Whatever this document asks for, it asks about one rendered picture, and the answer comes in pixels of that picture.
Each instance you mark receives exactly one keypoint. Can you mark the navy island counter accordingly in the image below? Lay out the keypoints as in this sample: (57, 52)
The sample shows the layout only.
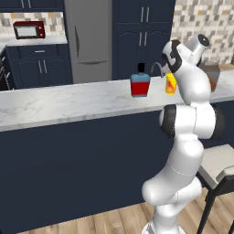
(76, 170)

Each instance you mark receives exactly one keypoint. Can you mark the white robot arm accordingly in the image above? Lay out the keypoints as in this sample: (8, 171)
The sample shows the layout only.
(189, 128)

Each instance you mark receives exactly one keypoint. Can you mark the navy base cupboards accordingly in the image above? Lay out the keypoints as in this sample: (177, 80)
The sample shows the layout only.
(39, 65)

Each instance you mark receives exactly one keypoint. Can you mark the red microwave oven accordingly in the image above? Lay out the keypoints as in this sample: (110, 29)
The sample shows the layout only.
(29, 29)

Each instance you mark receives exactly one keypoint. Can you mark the grey cushioned black stool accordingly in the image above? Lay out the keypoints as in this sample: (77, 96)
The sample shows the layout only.
(218, 163)

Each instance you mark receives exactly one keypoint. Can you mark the navy wall cupboards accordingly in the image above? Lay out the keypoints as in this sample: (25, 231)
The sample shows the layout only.
(30, 4)

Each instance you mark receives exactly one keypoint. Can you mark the tall navy cupboards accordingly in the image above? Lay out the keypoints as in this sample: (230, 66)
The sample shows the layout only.
(141, 39)

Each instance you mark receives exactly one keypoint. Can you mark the grey fridge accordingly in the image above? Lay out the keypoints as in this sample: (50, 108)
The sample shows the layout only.
(90, 39)

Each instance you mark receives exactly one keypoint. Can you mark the grey curved tap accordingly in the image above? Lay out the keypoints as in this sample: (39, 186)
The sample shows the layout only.
(156, 64)

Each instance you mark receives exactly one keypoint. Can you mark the black oven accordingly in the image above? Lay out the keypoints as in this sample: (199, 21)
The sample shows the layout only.
(4, 74)

